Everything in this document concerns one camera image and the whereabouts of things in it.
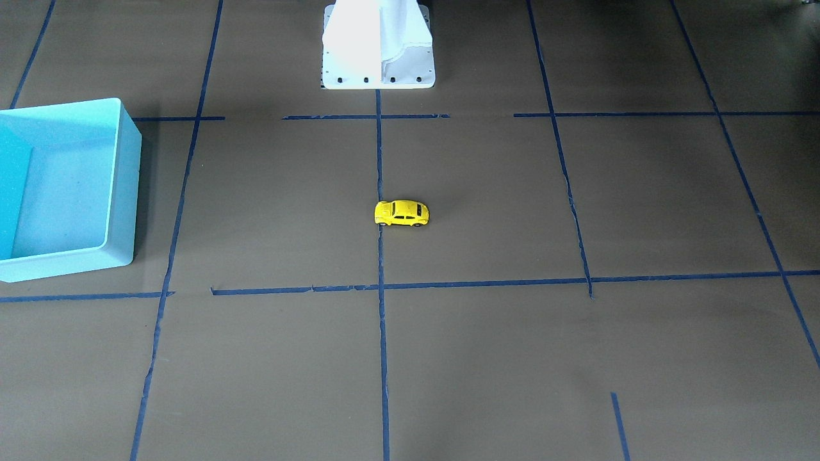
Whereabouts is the blue tape strip crosswise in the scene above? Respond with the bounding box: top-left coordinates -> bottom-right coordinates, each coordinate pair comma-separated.
210,269 -> 819,296

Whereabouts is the yellow beetle toy car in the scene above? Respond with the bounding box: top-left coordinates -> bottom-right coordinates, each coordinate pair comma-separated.
374,200 -> 430,227

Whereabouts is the light blue plastic bin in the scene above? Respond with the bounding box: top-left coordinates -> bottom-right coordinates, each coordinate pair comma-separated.
1,97 -> 142,282

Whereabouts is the blue tape strip lengthwise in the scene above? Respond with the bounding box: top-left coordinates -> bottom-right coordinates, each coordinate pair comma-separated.
375,90 -> 391,460

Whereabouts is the white pedestal column base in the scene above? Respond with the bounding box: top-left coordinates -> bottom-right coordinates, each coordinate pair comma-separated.
320,1 -> 436,90

